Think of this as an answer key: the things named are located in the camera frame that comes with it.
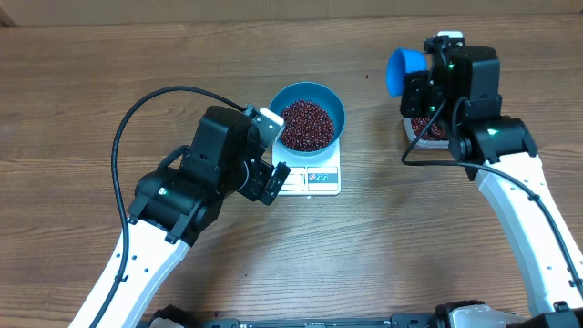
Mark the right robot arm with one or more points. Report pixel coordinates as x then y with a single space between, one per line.
456 86

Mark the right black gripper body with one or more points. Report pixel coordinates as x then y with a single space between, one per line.
422 99

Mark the red beans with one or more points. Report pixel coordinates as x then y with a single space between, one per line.
308 126

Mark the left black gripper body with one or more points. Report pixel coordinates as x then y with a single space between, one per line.
253 187

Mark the teal blue bowl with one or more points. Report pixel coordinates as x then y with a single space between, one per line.
319 94

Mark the blue plastic measuring scoop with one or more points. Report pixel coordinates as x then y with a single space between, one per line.
402 62

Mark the white digital kitchen scale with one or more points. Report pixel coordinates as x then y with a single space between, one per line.
312 174

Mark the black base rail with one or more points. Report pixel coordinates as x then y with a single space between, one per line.
314 322

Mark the clear plastic food container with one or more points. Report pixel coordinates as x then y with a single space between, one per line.
422 143

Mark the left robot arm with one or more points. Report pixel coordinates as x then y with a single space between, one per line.
178 200

